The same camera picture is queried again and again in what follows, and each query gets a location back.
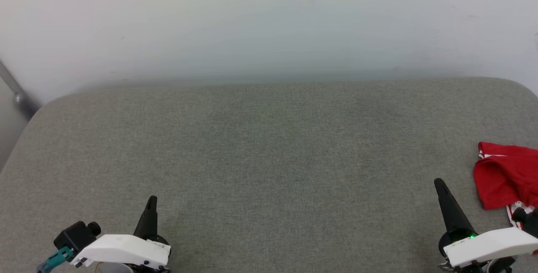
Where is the red and white garment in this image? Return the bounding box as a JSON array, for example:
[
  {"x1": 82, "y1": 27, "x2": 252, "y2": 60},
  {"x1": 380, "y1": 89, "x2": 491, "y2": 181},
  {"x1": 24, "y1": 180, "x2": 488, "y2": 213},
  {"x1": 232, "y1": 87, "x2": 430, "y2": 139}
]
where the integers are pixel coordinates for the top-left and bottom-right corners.
[{"x1": 474, "y1": 142, "x2": 538, "y2": 228}]

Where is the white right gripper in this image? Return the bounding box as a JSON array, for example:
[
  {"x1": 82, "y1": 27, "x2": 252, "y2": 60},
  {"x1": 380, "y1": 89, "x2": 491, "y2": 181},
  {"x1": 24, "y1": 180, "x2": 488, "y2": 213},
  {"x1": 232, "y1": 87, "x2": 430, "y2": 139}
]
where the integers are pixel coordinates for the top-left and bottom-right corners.
[{"x1": 434, "y1": 178, "x2": 538, "y2": 270}]

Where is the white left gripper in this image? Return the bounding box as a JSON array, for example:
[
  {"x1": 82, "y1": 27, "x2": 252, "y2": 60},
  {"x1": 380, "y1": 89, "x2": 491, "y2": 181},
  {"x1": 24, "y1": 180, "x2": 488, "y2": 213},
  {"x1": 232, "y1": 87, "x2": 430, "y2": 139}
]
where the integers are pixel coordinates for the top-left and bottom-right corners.
[{"x1": 71, "y1": 196, "x2": 171, "y2": 271}]

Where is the grey metal pole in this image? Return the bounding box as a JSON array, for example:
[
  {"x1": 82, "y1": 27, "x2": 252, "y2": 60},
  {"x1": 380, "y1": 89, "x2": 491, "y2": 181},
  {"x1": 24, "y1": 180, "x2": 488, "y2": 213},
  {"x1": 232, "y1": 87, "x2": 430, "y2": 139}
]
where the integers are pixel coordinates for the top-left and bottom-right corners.
[{"x1": 0, "y1": 61, "x2": 41, "y2": 119}]

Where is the grey fabric sofa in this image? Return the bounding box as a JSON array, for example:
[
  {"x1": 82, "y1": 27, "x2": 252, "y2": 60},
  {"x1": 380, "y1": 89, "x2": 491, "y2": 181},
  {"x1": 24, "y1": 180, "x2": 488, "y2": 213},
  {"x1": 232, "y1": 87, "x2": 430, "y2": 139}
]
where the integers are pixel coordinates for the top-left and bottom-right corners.
[{"x1": 0, "y1": 77, "x2": 538, "y2": 273}]

